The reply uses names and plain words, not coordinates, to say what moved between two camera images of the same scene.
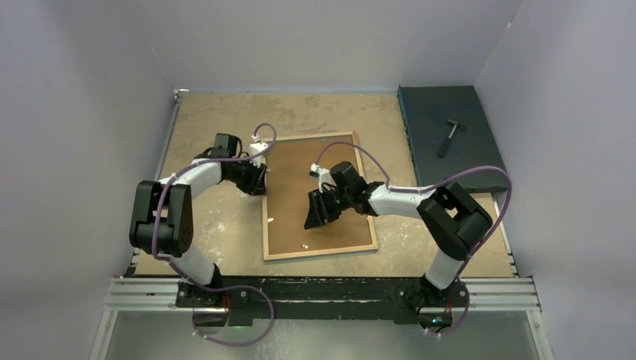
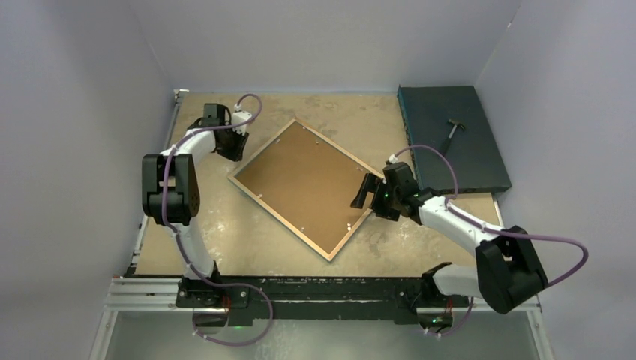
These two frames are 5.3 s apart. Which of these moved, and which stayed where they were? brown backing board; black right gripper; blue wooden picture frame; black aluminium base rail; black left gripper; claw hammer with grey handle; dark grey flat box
Moved: black left gripper; black right gripper; blue wooden picture frame; brown backing board
Stayed: claw hammer with grey handle; dark grey flat box; black aluminium base rail
